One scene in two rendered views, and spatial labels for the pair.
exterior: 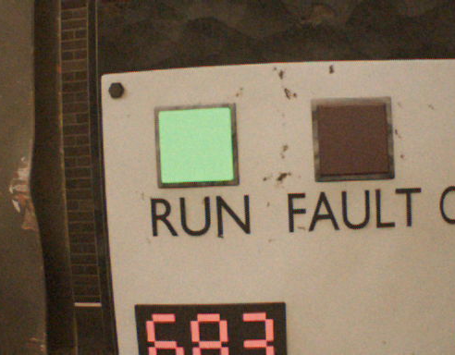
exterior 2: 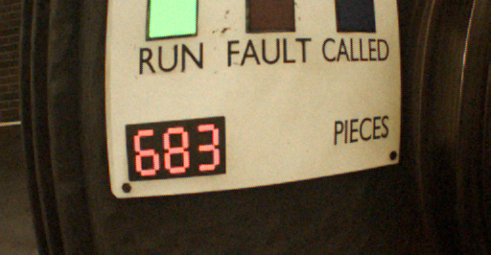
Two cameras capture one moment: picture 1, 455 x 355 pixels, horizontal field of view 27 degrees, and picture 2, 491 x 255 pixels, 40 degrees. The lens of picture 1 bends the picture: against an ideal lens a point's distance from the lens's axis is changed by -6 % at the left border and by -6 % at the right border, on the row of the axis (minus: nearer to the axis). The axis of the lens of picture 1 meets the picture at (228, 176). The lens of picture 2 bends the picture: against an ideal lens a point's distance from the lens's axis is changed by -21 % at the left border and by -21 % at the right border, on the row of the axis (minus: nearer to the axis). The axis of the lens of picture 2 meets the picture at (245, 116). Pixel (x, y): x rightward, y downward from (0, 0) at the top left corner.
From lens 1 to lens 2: 0.29 m
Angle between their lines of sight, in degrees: 32
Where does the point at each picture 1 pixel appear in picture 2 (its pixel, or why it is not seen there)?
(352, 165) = (271, 23)
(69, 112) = not seen: outside the picture
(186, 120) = not seen: outside the picture
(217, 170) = (187, 27)
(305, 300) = (237, 114)
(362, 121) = not seen: outside the picture
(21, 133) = not seen: outside the picture
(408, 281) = (303, 100)
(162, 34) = not seen: outside the picture
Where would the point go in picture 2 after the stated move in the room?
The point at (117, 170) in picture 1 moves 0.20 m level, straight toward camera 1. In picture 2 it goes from (120, 31) to (299, 48)
